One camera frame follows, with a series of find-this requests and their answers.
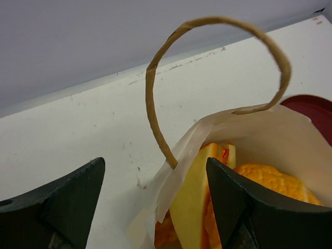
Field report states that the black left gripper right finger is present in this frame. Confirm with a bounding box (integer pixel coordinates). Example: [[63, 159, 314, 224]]
[[206, 158, 331, 249]]

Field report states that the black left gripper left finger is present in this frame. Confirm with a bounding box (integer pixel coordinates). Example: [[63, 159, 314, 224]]
[[1, 157, 105, 248]]

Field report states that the fake orange ring donut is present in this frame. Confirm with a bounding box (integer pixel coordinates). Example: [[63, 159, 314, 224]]
[[155, 163, 323, 248]]

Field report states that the fake triangle sandwich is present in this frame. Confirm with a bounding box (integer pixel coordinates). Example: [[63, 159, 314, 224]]
[[170, 143, 236, 248]]

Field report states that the white paper bag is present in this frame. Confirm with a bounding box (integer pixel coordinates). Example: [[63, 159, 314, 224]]
[[128, 16, 331, 248]]

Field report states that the dark red round plate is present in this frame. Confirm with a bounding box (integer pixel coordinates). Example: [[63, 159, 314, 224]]
[[280, 94, 332, 145]]

